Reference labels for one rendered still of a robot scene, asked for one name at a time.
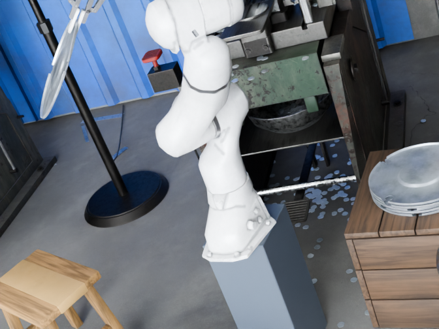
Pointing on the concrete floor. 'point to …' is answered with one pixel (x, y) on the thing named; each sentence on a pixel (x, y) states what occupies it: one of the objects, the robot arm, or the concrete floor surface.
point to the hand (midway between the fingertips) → (76, 20)
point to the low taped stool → (50, 292)
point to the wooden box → (394, 259)
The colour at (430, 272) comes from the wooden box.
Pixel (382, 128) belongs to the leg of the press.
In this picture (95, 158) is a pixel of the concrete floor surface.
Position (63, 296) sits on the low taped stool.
